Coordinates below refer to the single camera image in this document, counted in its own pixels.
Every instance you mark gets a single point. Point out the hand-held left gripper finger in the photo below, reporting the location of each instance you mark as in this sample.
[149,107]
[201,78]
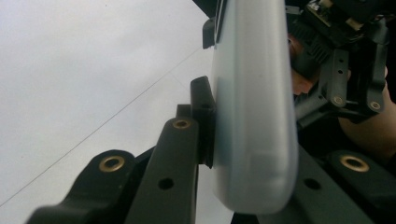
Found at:
[203,118]

